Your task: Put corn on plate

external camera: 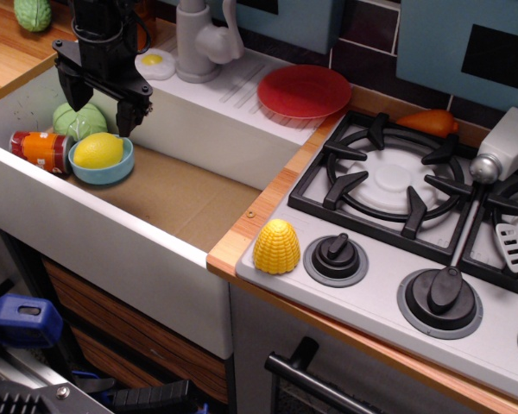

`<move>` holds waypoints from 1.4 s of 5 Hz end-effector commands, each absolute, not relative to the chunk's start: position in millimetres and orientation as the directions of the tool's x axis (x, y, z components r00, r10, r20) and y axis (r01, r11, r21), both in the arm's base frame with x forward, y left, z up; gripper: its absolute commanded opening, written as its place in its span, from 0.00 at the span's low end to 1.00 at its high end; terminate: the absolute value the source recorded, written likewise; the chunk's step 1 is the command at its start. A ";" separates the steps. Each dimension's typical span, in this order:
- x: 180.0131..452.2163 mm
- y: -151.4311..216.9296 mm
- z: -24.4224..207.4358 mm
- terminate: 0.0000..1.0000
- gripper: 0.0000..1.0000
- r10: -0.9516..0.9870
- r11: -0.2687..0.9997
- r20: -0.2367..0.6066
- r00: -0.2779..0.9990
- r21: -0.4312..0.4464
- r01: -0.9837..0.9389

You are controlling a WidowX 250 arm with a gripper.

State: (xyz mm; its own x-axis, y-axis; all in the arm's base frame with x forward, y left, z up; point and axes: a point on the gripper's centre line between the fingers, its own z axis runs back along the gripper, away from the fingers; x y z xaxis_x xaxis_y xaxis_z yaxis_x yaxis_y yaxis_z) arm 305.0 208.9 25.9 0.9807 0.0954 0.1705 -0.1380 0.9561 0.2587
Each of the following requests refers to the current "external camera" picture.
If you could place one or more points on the red plastic plate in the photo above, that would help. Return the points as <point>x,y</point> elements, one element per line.
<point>304,91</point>

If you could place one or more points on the white toy sink basin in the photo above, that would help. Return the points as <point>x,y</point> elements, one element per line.
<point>202,156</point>

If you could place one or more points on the small black stove knob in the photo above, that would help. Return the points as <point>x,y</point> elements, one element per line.
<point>335,261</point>

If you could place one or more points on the white silver salt shaker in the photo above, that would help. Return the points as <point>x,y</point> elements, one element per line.
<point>497,156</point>

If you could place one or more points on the orange toy carrot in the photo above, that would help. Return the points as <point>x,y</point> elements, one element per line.
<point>440,123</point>

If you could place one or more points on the large black stove knob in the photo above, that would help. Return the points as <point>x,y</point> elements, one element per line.
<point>440,303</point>

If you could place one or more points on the light blue bowl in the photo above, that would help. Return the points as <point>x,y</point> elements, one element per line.
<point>109,175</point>

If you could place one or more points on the black right burner grate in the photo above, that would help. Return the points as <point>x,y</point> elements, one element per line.
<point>491,250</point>

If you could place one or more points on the green toy lettuce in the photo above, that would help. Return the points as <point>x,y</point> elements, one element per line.
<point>33,15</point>

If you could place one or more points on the black left burner grate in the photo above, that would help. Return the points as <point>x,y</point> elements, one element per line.
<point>400,186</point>

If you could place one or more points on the yellow toy lemon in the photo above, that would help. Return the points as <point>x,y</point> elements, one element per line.
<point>97,151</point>

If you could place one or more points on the yellow toy corn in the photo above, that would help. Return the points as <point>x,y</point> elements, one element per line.
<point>277,248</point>

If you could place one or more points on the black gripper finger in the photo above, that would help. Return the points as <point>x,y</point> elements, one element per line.
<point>76,91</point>
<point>129,116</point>

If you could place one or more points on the grey slotted spatula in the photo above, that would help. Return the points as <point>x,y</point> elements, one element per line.
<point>507,237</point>

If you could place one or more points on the grey toy faucet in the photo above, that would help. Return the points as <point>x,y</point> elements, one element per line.
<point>203,47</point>

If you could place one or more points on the black oven door handle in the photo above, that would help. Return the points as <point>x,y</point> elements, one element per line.
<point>295,390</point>

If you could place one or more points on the toy fried egg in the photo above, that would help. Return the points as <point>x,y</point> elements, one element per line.
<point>155,64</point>

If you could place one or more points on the orange red toy can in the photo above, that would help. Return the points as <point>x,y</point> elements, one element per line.
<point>48,151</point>

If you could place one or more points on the black burner grate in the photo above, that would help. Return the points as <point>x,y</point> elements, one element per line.
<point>491,250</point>
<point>400,186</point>

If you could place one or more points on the green toy cabbage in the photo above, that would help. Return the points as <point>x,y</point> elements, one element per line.
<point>78,124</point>

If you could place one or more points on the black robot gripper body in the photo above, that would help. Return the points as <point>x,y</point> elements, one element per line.
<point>106,48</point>

